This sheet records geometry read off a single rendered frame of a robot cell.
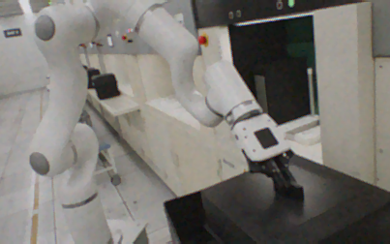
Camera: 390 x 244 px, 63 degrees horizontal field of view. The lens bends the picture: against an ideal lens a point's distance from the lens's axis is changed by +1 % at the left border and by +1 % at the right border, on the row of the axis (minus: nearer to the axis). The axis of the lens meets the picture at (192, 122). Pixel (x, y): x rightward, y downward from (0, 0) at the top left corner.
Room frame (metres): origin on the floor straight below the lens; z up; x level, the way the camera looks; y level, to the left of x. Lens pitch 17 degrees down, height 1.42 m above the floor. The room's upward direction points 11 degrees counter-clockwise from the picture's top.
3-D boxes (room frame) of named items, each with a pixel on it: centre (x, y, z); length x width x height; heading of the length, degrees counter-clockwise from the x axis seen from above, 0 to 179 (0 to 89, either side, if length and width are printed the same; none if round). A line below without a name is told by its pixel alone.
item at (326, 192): (0.58, -0.17, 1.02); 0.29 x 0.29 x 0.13; 22
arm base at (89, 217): (0.95, 0.42, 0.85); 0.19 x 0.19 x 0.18
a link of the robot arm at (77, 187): (0.98, 0.40, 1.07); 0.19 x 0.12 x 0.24; 158
